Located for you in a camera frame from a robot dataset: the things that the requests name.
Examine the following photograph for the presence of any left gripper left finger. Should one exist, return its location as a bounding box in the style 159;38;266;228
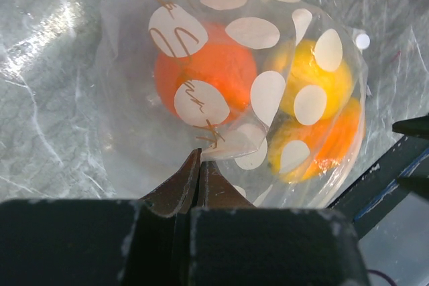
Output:
1;149;201;285

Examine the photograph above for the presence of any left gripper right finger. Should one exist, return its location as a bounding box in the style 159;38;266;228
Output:
187;161;369;285

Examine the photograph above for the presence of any orange yellow fake mango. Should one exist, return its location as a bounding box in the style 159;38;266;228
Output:
267;98;361;182

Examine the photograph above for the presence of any polka dot zip bag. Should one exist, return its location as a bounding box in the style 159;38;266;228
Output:
96;0;367;208

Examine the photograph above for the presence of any orange fake orange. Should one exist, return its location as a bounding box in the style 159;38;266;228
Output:
154;23;257;124

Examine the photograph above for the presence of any yellow fake lemon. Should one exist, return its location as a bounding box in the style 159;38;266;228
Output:
263;40;354;125

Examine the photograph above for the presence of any white zip slider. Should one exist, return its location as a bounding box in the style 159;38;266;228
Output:
355;33;371;50

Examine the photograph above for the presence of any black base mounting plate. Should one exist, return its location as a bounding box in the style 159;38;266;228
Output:
328;118;429;240

